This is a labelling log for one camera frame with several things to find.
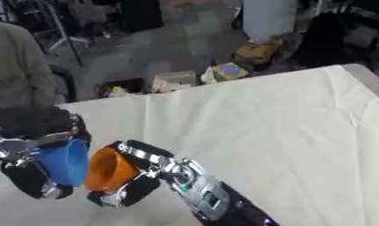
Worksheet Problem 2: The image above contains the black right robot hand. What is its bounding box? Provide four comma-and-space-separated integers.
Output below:
85, 139, 177, 208

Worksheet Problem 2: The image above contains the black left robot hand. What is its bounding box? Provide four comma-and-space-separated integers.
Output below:
0, 105, 94, 201

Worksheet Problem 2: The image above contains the orange plastic cup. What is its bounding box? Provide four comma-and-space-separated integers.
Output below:
82, 147, 143, 194

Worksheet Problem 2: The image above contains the blue plastic cup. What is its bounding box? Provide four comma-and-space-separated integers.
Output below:
29, 138, 92, 188

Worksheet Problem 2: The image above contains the person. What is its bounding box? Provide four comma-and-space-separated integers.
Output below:
0, 19, 59, 109

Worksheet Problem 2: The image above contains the tripod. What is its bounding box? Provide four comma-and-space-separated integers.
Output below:
33, 0, 92, 67

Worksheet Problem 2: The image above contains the black bin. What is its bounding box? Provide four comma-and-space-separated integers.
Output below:
93, 77, 151, 100

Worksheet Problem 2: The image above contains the tan cardboard box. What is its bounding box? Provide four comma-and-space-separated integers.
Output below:
150, 70, 199, 94

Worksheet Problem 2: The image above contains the colourful printed bag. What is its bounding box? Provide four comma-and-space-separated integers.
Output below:
198, 61, 251, 86

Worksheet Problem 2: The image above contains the brown bag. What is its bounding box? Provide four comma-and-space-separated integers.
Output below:
232, 41, 285, 66

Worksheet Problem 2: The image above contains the black office chair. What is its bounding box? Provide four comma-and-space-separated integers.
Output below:
292, 11, 379, 71

